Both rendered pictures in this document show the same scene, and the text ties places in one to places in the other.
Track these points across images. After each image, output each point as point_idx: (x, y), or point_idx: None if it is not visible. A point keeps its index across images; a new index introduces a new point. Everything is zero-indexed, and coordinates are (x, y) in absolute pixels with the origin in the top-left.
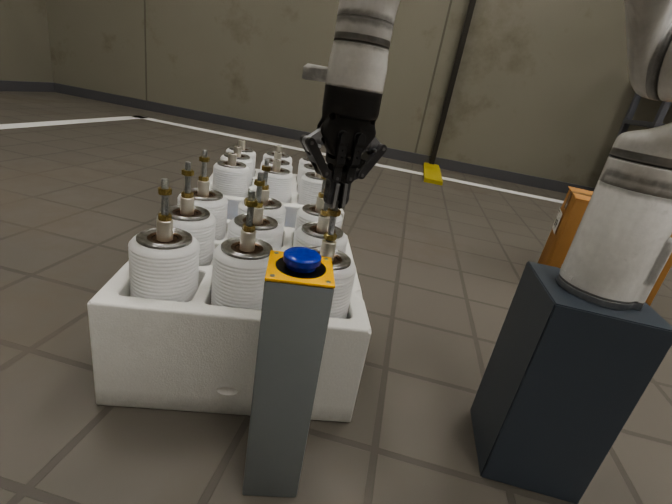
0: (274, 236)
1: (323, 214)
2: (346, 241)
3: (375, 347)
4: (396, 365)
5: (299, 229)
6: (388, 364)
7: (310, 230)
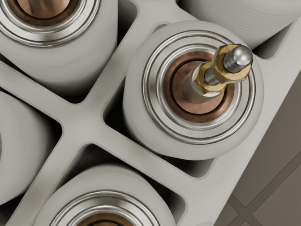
0: (65, 64)
1: (198, 86)
2: (238, 144)
3: (263, 166)
4: (266, 215)
5: (142, 58)
6: (255, 208)
7: (160, 84)
